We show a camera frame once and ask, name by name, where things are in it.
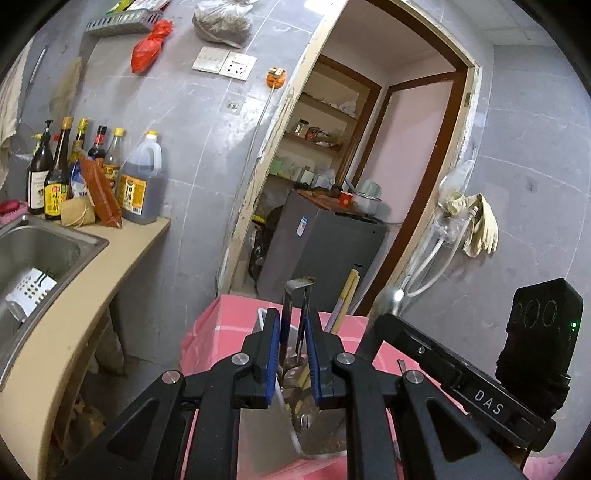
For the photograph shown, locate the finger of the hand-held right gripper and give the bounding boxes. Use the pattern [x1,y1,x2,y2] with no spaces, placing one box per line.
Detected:
[355,314,468,387]

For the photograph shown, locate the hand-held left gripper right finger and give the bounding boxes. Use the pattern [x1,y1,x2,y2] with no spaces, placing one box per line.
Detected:
[305,310,522,480]

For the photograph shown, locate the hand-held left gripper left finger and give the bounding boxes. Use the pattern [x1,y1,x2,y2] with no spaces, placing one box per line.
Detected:
[55,308,282,480]

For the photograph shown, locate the wooden chopstick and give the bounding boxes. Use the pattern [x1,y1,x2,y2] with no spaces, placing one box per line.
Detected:
[329,270,362,334]
[324,269,358,333]

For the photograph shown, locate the white perforated utensil holder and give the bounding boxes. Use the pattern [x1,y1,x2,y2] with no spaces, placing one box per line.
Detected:
[238,307,349,480]

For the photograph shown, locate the pink checked tablecloth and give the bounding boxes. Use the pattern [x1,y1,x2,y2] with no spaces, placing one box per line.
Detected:
[180,295,573,480]

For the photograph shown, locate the grey small fridge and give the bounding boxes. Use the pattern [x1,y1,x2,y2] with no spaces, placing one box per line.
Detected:
[256,189,387,319]

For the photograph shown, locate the cream rubber gloves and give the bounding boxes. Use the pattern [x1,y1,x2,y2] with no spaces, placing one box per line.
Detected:
[445,193,499,258]

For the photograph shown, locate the white pot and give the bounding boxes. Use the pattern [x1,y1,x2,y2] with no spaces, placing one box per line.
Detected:
[353,179,384,217]

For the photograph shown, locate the wooden cutting board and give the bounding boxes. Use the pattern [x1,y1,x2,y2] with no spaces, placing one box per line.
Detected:
[295,187,384,222]

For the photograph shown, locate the beige kitchen counter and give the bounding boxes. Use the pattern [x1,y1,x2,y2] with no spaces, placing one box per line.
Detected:
[0,215,171,480]

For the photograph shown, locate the green box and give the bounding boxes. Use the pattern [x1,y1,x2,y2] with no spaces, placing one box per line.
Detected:
[270,157,301,178]

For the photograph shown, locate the cooking oil jug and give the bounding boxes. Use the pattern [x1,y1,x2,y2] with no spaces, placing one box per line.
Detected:
[119,130,165,225]

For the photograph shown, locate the orange brown packet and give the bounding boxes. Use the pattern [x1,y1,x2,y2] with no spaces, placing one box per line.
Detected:
[78,152,123,229]

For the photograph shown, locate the wooden shelf unit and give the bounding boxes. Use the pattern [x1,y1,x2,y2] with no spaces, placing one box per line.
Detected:
[268,55,382,185]

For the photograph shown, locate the tan wrapped bundle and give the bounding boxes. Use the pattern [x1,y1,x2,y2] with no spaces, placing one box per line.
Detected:
[60,198,96,228]

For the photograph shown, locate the yellow cap bottle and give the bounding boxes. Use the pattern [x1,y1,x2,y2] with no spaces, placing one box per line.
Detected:
[104,128,126,195]

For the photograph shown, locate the steel sink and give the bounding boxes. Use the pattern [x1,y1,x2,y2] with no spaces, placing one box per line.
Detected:
[0,215,110,388]

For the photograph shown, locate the white slotted tray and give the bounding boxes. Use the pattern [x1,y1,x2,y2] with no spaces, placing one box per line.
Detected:
[4,267,58,319]

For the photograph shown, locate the soy sauce bottle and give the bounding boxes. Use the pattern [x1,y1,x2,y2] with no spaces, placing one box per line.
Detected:
[44,117,75,221]

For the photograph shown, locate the red cap dark bottle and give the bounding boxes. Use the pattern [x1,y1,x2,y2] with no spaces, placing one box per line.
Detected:
[88,126,108,160]

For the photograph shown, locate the green label bottle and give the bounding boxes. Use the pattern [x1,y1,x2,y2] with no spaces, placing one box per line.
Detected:
[69,117,89,162]

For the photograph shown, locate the red plastic bag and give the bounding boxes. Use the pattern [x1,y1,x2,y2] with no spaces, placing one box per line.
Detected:
[131,19,174,75]

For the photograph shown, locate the clear bag of dried goods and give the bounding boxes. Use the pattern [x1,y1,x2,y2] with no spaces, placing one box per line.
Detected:
[193,0,254,47]

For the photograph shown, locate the cream towel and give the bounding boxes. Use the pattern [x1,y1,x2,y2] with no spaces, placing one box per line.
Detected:
[0,46,35,153]

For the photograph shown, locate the hanging metal utensil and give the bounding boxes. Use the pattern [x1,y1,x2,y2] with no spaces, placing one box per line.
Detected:
[25,46,49,93]

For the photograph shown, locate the white hose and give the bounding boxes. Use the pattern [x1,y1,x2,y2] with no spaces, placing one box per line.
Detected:
[402,217,467,298]

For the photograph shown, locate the clear plastic wall bag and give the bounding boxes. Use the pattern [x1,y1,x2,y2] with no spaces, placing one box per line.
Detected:
[434,159,476,232]

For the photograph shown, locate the wooden door frame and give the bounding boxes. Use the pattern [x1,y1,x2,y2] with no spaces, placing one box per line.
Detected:
[217,0,481,319]

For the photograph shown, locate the brown inner door frame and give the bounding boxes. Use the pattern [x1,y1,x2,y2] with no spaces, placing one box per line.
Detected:
[332,71,467,319]

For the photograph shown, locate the white wall socket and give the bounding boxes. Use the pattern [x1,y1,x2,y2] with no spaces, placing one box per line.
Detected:
[219,53,258,81]

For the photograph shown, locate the white wall switch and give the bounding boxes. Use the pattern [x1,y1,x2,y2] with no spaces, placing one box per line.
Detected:
[192,46,230,73]

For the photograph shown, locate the grey wall rack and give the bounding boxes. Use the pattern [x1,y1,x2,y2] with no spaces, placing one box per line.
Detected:
[85,8,163,37]

